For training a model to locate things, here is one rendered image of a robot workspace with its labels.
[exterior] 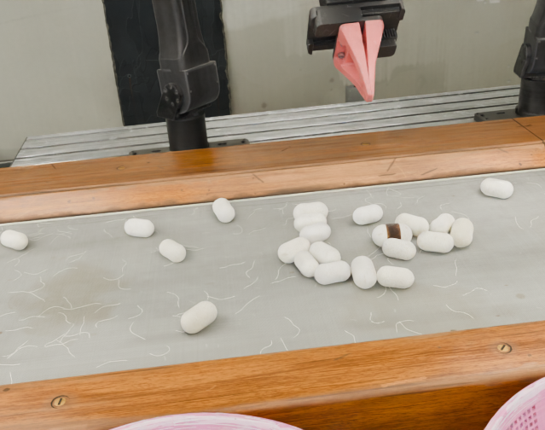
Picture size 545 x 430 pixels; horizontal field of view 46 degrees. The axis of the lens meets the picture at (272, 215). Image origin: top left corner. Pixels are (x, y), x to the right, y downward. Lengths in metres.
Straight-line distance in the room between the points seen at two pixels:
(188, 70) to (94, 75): 1.72
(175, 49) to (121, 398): 0.62
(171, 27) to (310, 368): 0.64
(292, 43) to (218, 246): 2.07
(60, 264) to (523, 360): 0.43
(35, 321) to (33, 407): 0.14
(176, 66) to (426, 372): 0.65
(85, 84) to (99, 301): 2.13
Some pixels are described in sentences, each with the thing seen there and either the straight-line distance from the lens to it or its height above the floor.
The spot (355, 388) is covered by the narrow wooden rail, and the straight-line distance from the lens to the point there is 0.43.
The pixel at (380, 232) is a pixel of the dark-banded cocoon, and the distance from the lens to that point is 0.62.
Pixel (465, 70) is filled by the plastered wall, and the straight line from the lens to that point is 2.92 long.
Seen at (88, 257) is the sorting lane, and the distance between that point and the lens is 0.67.
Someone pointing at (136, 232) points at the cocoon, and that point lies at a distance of 0.67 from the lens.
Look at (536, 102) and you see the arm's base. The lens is 1.17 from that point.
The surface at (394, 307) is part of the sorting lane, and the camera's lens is 0.55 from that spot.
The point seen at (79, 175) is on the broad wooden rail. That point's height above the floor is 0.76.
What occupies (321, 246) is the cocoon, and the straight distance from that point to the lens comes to 0.59.
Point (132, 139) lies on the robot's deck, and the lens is 1.18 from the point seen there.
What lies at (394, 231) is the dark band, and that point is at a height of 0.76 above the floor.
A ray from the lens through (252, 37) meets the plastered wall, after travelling 2.64.
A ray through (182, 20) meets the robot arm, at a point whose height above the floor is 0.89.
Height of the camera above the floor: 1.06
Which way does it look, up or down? 27 degrees down
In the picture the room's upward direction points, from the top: 4 degrees counter-clockwise
